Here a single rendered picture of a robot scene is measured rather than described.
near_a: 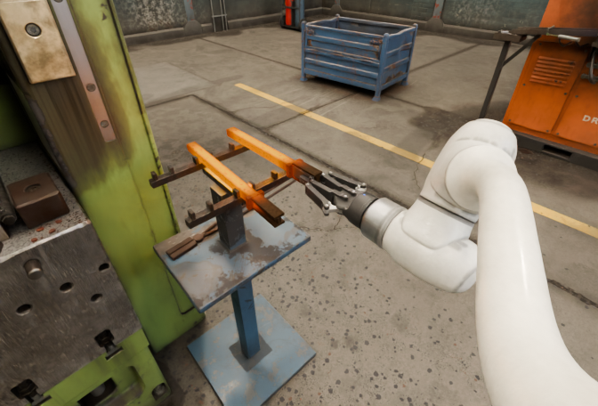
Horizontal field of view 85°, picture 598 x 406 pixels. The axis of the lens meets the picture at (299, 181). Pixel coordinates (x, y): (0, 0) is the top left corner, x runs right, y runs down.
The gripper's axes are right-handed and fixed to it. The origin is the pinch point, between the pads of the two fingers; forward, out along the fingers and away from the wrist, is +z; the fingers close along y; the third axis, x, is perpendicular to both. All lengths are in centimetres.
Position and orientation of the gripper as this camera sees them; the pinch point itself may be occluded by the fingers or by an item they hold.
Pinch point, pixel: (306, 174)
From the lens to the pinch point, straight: 79.6
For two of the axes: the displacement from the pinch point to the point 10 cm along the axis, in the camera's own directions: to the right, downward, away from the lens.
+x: -0.1, -8.3, -5.6
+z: -6.5, -4.2, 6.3
